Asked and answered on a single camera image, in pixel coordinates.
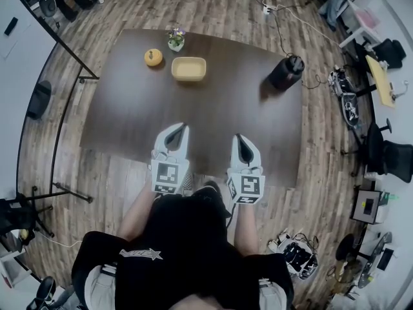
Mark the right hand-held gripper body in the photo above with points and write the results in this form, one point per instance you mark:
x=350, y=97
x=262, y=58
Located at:
x=248, y=186

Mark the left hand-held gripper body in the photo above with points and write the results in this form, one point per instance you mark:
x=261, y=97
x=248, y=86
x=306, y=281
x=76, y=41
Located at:
x=167, y=176

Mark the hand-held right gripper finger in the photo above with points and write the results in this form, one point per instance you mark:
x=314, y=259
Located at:
x=235, y=157
x=255, y=158

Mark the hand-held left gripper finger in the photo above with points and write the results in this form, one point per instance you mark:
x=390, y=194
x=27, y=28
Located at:
x=185, y=148
x=160, y=139

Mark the person's right forearm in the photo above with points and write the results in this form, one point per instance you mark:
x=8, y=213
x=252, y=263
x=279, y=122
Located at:
x=246, y=231

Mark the person's left forearm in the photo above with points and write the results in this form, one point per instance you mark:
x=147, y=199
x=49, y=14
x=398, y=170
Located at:
x=138, y=215

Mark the person's black t-shirt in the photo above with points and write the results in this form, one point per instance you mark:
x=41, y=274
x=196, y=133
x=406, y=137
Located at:
x=187, y=241

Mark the orange pumpkin ornament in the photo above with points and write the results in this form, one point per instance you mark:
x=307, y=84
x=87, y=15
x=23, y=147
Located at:
x=153, y=57

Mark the white open electronics case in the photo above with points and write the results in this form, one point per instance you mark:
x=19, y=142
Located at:
x=298, y=257

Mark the large dark water jug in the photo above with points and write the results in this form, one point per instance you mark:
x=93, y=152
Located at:
x=287, y=71

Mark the potted purple flower plant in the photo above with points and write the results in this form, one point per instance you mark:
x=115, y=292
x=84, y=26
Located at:
x=175, y=40

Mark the white black robotic device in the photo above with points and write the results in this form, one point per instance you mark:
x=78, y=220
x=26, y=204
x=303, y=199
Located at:
x=338, y=79
x=350, y=108

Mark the round glass side table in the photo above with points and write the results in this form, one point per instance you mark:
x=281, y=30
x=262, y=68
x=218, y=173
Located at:
x=344, y=246

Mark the grey box with black panel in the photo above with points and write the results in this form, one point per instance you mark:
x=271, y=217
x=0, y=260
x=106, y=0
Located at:
x=368, y=207

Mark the black waste bin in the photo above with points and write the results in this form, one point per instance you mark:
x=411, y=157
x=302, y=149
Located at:
x=40, y=99

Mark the black office chair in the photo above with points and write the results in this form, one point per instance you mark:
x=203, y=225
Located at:
x=392, y=52
x=395, y=155
x=14, y=213

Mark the green plastic bottle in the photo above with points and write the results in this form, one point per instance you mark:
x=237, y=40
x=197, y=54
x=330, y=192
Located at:
x=390, y=198

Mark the small light wooden desk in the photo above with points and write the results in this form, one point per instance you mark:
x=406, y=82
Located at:
x=382, y=82

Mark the white power strip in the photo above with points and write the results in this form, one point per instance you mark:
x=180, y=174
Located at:
x=266, y=9

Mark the small black screen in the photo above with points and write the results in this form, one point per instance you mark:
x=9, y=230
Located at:
x=384, y=258

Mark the white table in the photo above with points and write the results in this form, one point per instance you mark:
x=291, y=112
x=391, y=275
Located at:
x=353, y=35

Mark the pink translucent storage box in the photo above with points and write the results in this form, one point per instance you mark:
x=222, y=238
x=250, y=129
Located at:
x=368, y=18

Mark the black rectangular device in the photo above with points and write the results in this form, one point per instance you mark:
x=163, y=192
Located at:
x=11, y=26

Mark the white desk with black frame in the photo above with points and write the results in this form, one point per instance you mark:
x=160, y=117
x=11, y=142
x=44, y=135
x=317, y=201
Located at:
x=19, y=76

